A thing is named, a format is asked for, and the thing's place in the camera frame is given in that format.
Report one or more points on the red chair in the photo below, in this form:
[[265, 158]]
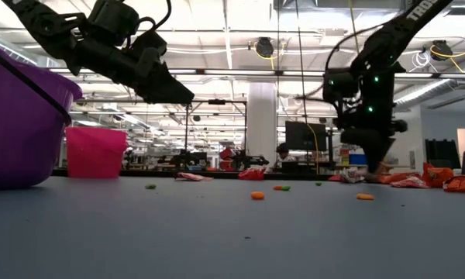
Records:
[[226, 157]]

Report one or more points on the black folding panel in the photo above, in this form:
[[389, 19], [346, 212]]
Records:
[[441, 153]]

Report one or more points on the black flat monitor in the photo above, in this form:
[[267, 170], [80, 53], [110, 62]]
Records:
[[306, 135]]

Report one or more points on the purple plastic basket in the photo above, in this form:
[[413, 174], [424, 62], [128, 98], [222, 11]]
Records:
[[19, 147]]

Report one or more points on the orange candy packet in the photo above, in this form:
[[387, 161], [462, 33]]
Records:
[[410, 182], [436, 176], [397, 178], [463, 184]]

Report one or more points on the silver air duct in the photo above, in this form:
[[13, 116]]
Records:
[[422, 93], [19, 52]]

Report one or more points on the person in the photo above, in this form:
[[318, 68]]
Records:
[[283, 153]]

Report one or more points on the blue storage bin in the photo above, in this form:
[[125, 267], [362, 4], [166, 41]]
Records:
[[357, 159]]

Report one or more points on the small orange round candy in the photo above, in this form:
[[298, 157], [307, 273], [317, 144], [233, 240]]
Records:
[[277, 188], [365, 197], [257, 195]]

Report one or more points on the white silver candy packet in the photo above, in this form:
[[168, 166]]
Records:
[[350, 175]]

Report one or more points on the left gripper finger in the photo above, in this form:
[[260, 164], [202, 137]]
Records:
[[166, 89]]

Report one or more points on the pink plastic basket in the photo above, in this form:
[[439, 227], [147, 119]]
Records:
[[97, 155]]

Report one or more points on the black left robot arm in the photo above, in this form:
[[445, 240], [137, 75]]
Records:
[[46, 23]]

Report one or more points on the white pillar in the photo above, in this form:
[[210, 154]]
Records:
[[261, 116]]

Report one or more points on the long ceiling light bar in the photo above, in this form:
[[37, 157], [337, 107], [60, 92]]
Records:
[[236, 72]]

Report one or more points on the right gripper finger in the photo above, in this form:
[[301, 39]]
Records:
[[376, 159]]

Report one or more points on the black metal frame rig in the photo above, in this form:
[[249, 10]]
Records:
[[217, 101]]

